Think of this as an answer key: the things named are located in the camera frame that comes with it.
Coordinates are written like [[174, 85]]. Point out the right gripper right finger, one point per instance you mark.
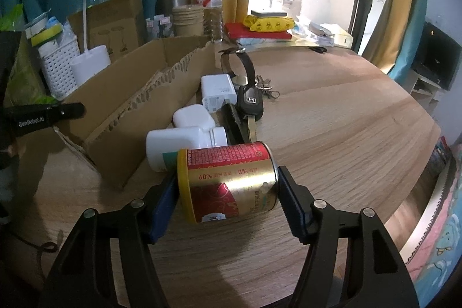
[[375, 274]]

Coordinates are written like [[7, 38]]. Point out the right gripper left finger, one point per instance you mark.
[[82, 273]]

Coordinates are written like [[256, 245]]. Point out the red gold tin can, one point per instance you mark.
[[220, 183]]

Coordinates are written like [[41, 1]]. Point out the cardboard box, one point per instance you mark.
[[137, 93]]

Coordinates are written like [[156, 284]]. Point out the black car key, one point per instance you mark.
[[250, 108]]

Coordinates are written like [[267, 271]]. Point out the white pill bottle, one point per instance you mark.
[[162, 146]]

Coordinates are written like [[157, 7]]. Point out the white earbuds case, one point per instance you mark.
[[194, 115]]

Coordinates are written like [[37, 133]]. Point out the white power adapter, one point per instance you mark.
[[216, 90]]

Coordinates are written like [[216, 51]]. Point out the black leather wristwatch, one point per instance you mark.
[[245, 60]]

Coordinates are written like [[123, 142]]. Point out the green paper cup package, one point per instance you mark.
[[25, 85]]

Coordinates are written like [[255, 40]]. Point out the white woven plastic basket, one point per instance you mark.
[[57, 71]]

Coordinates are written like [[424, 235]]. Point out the yellow green sponge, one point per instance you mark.
[[46, 35]]

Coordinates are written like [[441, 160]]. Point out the blue patterned bedding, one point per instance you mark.
[[433, 250]]

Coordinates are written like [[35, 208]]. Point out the brown lamp packaging box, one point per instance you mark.
[[117, 24]]

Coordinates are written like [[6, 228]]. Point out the white tv stand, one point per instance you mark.
[[426, 92]]

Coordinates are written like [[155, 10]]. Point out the black scissors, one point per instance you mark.
[[319, 49]]

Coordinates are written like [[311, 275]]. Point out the clear printed glass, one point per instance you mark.
[[158, 27]]

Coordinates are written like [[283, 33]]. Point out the stack of kraft paper cups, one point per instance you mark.
[[188, 20]]

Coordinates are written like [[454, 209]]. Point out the black monitor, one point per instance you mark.
[[438, 56]]

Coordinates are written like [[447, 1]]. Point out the yellow tissue pack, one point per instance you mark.
[[268, 24]]

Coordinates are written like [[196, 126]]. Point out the red book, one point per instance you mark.
[[237, 31]]

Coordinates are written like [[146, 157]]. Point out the white device on tissues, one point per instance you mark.
[[268, 13]]

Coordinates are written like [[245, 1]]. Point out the clear plastic water bottle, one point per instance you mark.
[[213, 19]]

